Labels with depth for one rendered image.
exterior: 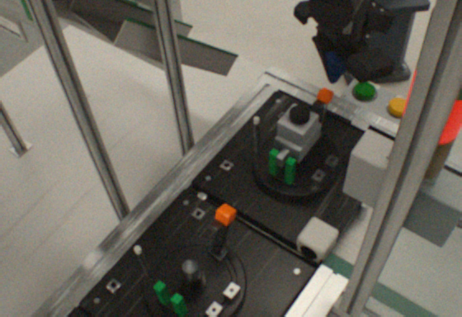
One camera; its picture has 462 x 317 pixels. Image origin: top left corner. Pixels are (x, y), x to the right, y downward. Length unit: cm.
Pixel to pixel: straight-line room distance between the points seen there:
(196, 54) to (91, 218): 35
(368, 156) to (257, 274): 29
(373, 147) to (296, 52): 69
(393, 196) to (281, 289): 29
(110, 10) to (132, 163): 30
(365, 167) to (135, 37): 39
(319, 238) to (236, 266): 12
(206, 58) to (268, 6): 48
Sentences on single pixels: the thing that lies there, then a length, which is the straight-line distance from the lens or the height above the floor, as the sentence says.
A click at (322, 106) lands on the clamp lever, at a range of 78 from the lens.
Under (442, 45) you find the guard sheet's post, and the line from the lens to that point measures 34.
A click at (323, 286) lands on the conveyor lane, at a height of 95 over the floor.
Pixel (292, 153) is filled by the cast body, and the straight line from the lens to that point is 74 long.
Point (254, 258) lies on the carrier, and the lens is 73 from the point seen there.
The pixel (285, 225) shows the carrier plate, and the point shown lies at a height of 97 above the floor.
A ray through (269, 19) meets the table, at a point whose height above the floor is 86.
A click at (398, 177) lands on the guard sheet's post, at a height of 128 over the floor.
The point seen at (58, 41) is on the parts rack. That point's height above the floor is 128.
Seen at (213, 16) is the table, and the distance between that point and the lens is 128.
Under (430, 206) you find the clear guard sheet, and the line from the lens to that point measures 47.
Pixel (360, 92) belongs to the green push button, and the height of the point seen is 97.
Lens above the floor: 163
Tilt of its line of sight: 52 degrees down
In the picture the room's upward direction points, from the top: 6 degrees counter-clockwise
